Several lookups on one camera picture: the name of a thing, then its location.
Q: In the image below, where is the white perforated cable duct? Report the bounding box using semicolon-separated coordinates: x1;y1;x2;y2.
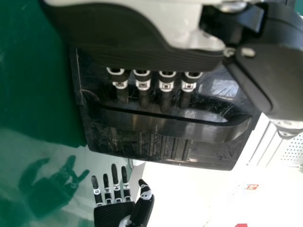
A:
248;113;303;169

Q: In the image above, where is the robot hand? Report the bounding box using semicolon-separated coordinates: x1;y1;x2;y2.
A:
91;163;156;227
39;0;303;140

